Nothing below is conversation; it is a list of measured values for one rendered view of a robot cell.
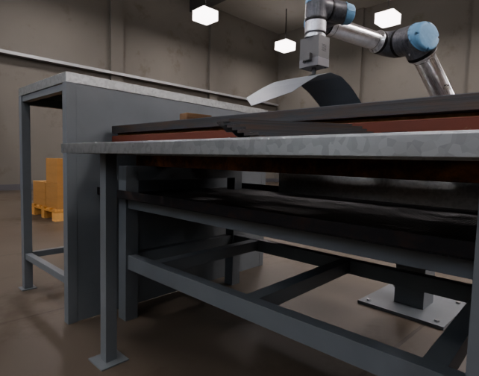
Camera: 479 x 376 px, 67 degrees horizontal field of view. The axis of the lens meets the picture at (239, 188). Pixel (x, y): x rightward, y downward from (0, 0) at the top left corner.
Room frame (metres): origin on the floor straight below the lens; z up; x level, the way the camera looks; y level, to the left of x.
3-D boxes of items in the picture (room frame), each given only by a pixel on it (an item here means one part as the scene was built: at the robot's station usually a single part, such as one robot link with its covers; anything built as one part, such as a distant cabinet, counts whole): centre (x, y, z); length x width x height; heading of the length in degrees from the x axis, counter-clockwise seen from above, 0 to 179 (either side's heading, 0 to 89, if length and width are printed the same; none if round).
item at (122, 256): (1.56, 0.48, 0.34); 0.06 x 0.06 x 0.68; 47
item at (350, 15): (1.38, -0.34, 1.26); 0.11 x 0.11 x 0.08; 24
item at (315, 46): (1.32, -0.25, 1.11); 0.10 x 0.09 x 0.16; 131
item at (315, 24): (1.33, -0.25, 1.19); 0.08 x 0.08 x 0.05
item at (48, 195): (4.48, 1.89, 0.34); 1.12 x 0.80 x 0.68; 133
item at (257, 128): (0.75, -0.06, 0.77); 0.45 x 0.20 x 0.04; 47
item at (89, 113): (1.97, 0.28, 0.51); 1.30 x 0.04 x 1.01; 137
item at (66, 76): (2.16, 0.49, 1.03); 1.30 x 0.60 x 0.04; 137
